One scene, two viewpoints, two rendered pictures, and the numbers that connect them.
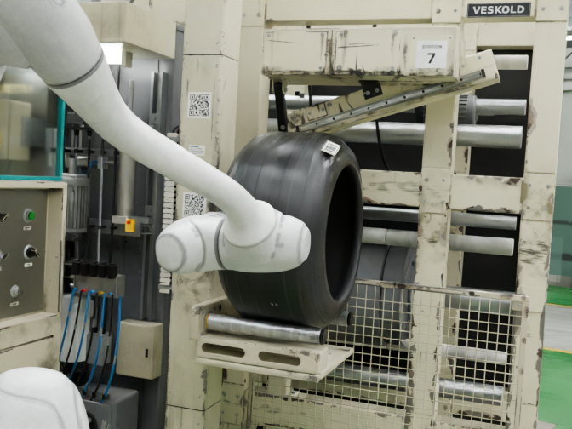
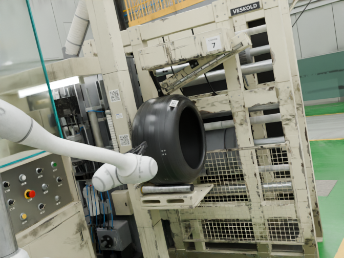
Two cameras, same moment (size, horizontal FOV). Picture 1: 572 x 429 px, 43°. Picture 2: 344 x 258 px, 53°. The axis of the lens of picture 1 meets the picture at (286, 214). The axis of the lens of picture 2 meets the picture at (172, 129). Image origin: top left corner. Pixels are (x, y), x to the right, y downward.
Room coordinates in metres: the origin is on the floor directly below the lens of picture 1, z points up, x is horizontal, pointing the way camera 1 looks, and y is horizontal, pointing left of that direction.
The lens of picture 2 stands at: (-0.02, -0.32, 1.53)
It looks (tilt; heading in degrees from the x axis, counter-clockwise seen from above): 8 degrees down; 7
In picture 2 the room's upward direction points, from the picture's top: 12 degrees counter-clockwise
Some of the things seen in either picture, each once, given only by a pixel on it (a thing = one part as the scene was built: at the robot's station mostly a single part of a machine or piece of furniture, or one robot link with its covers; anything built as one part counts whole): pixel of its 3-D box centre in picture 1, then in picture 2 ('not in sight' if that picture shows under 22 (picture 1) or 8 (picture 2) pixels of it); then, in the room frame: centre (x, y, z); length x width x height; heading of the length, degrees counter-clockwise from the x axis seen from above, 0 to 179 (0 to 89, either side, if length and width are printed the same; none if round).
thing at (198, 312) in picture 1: (225, 312); (151, 182); (2.18, 0.17, 0.90); 0.40 x 0.03 x 0.10; 160
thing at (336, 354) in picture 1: (277, 354); (178, 195); (2.12, 0.00, 0.80); 0.37 x 0.36 x 0.02; 160
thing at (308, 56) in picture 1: (363, 58); (186, 50); (2.36, -0.22, 1.71); 0.61 x 0.25 x 0.15; 70
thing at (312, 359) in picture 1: (260, 351); (168, 198); (1.99, 0.05, 0.83); 0.36 x 0.09 x 0.06; 70
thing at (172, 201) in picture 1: (173, 213); (117, 144); (2.19, 0.34, 1.19); 0.05 x 0.04 x 0.48; 160
